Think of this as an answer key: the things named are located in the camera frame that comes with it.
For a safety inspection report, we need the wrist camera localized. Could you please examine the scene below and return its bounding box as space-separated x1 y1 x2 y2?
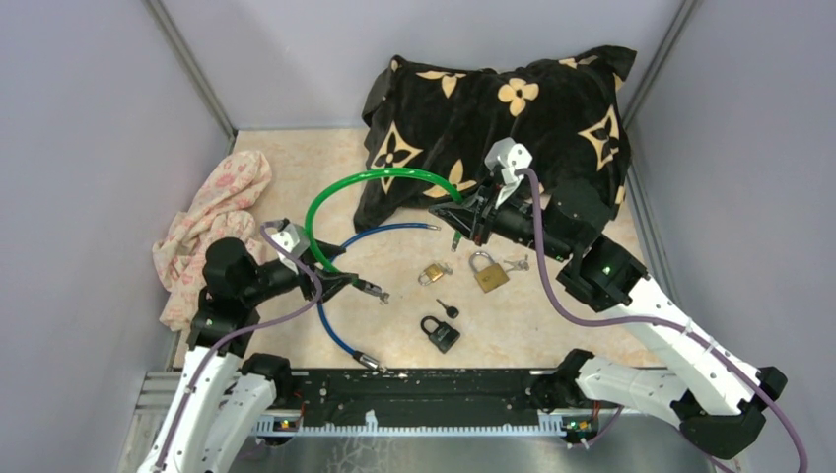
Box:
484 137 533 209
270 219 311 260

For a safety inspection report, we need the black head key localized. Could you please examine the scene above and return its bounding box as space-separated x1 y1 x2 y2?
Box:
436 299 460 319

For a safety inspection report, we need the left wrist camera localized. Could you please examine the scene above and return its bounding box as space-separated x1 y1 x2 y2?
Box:
270 219 311 260

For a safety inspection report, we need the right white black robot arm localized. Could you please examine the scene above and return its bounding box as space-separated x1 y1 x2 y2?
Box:
430 180 787 460

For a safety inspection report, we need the blue cable lock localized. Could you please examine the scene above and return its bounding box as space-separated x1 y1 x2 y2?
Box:
316 223 442 374

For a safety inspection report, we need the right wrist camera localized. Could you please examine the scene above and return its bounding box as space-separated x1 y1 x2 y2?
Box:
484 137 533 209

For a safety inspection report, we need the large brass padlock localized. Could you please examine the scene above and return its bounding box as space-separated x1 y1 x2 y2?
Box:
468 251 510 293

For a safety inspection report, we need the pink floral white cloth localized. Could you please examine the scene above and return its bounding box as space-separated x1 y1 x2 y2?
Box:
152 151 273 332

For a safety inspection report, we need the black pillow with beige flowers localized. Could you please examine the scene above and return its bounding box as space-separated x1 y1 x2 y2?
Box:
352 45 637 232

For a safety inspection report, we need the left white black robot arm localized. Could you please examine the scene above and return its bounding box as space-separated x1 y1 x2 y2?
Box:
138 237 357 472

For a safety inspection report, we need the small brass padlock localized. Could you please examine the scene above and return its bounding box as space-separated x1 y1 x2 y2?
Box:
417 262 446 286

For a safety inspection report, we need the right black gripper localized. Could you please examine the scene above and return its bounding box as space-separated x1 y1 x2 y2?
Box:
431 169 573 263

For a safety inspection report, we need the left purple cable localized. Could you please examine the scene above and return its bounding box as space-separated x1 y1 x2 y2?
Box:
153 222 324 471

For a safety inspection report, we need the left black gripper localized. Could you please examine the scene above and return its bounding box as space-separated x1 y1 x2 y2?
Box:
241 234 359 304

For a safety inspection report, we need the purple cable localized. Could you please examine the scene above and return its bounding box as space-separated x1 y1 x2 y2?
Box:
519 168 809 473
153 222 324 471

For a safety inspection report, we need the black Kaijing padlock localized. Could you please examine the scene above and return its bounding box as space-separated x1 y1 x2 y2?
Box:
420 315 460 354

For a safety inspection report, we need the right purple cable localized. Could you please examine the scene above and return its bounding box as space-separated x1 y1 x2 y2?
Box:
519 168 809 473

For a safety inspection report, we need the aluminium frame rail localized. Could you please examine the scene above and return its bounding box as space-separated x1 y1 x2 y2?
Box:
133 369 730 433

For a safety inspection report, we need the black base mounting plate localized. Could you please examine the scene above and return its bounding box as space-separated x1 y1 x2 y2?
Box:
274 369 608 428

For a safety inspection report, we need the green cable lock loop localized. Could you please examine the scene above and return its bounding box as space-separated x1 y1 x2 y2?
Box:
304 169 464 272

